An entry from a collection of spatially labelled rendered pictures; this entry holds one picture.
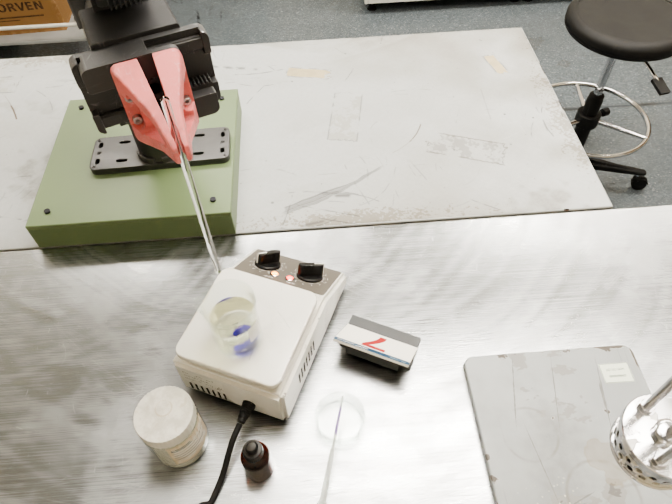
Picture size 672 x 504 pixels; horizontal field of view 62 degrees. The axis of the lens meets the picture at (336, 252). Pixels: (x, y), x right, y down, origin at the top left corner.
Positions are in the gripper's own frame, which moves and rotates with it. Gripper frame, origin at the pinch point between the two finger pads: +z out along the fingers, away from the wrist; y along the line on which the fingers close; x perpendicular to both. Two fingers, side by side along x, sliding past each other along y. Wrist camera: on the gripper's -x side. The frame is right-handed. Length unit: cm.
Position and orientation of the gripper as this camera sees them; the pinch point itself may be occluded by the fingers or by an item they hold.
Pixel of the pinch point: (180, 148)
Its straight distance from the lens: 41.4
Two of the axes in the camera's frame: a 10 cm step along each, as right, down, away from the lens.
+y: 9.1, -3.5, 2.4
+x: 0.1, 5.9, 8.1
